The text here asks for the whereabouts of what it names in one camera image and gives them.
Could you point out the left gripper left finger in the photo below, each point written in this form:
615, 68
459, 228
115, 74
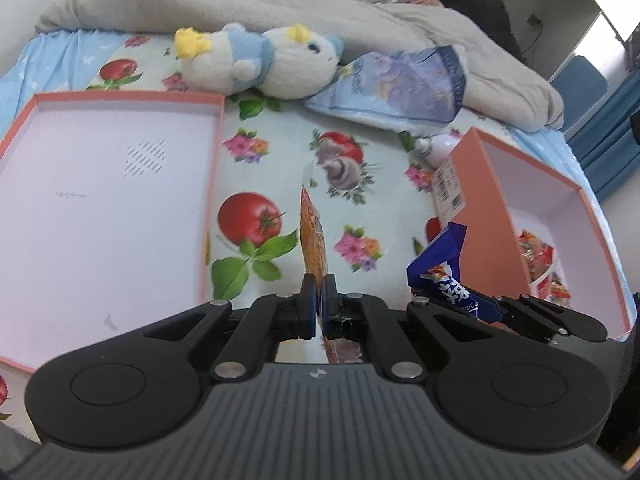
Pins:
269, 321

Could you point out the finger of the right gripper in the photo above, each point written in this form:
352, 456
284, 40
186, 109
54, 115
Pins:
580, 325
500, 317

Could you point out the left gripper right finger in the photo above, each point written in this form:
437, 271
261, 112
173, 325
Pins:
367, 320

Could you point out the red yellow jerky packet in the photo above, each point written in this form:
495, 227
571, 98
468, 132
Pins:
542, 269

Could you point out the red label pastry packet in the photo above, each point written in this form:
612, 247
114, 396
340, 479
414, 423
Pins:
314, 253

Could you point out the blue snack packet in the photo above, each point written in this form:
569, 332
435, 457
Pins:
435, 273

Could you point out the pink deep box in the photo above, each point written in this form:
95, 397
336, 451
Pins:
496, 191

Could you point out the fruit print bed sheet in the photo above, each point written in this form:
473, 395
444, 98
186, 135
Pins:
62, 61

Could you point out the blue curtain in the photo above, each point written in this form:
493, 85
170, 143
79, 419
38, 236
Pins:
607, 146

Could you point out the small white bottle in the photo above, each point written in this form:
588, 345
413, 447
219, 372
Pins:
434, 150

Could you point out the pink shallow box lid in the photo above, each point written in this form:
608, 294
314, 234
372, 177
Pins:
106, 198

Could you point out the blue chair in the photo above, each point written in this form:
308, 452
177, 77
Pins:
581, 86

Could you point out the blue plastic tissue bag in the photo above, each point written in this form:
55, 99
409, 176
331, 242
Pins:
420, 92

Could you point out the white blue plush toy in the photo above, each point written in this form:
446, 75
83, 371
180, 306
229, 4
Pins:
287, 63

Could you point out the grey blanket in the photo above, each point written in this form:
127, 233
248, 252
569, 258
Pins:
497, 84

